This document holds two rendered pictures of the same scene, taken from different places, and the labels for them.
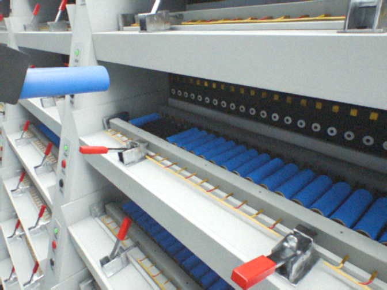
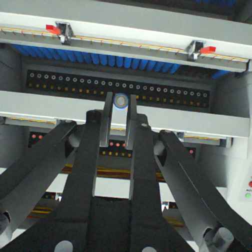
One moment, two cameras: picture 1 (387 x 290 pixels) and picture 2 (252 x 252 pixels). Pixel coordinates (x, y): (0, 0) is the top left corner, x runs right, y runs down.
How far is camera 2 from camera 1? 27 cm
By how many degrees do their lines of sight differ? 50
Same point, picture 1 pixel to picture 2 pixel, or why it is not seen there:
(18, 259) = not seen: outside the picture
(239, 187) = (105, 51)
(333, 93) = (64, 99)
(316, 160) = (97, 68)
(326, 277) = not seen: hidden behind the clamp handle
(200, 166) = (135, 54)
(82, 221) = not seen: outside the picture
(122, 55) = (207, 119)
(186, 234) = (121, 14)
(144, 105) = (229, 83)
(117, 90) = (243, 94)
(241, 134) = (140, 73)
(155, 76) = (221, 105)
